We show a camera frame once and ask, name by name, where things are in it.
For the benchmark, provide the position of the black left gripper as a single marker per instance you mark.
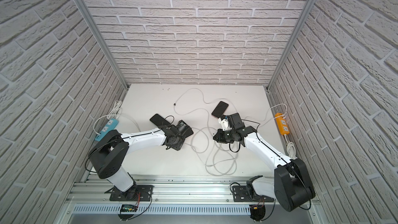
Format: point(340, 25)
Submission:
point(184, 129)

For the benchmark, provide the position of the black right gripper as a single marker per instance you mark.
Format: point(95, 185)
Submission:
point(221, 135)

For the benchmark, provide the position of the phone with grey-blue case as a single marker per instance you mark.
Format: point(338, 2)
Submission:
point(159, 121)

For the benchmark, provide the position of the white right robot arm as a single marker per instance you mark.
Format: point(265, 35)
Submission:
point(291, 186)

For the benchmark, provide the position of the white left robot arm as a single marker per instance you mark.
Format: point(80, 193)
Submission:
point(108, 154)

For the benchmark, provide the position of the phone with salmon pink case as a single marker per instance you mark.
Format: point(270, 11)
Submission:
point(220, 109)

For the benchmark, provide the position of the orange power strip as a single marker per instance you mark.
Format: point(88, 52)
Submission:
point(282, 124)

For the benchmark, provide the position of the teal power strip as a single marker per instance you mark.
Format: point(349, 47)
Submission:
point(110, 125)

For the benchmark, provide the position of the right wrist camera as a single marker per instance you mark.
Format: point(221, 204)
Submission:
point(223, 120)

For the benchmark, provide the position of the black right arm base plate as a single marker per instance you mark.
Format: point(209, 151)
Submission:
point(244, 193)

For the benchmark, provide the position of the aluminium front rail frame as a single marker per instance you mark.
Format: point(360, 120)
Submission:
point(172, 197)

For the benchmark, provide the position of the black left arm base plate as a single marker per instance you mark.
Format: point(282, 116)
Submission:
point(137, 192)

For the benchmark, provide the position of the aluminium corner post right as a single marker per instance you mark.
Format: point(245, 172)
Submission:
point(287, 50)

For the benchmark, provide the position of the aluminium corner post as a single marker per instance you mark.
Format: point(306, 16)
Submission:
point(89, 19)
point(287, 50)

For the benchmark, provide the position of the aluminium corner post left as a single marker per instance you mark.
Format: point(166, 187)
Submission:
point(89, 19)

